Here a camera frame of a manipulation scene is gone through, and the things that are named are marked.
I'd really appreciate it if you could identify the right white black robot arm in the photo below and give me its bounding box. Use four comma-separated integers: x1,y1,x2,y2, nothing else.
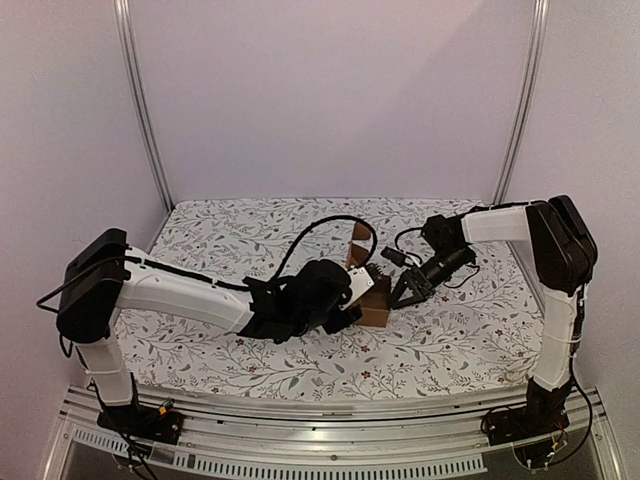
383,195,598,436

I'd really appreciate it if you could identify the brown cardboard box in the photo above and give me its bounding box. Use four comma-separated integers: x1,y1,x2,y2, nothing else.
345,222,391,329

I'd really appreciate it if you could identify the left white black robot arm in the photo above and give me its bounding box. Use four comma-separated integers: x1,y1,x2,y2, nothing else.
36,228,374,434

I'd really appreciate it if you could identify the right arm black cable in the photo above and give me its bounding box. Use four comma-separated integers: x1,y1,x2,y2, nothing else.
393,225,429,256

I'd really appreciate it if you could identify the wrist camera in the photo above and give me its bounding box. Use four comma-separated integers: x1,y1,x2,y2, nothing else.
346,263,382,305
381,247,423,267

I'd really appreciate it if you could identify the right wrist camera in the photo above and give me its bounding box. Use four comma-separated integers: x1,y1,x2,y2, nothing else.
381,247,423,267

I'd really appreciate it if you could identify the right aluminium frame post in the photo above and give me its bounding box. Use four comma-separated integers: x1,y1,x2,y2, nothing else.
491,0,550,204

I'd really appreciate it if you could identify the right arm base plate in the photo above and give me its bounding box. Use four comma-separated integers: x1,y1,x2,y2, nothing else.
480,407,570,446

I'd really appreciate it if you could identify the left aluminium frame post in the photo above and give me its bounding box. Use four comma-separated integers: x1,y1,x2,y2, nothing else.
113,0,175,213

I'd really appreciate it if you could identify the front aluminium rail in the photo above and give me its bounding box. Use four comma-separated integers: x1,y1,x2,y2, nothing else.
43,386,627,479

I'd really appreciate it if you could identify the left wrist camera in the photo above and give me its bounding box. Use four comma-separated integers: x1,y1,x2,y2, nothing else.
346,263,382,305

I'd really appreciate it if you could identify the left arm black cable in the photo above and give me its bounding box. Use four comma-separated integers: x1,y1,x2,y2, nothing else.
272,215,379,286

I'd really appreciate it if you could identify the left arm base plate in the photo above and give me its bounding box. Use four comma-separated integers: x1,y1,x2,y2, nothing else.
97,403,185,445

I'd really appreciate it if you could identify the aluminium frame post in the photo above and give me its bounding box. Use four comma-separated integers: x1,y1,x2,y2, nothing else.
491,0,550,204
113,0,175,213

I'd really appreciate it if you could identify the floral patterned table mat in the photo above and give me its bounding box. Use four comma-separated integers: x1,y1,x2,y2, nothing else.
99,197,571,404

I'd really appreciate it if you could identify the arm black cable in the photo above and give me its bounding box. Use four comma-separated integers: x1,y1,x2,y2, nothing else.
272,215,379,286
393,225,429,256

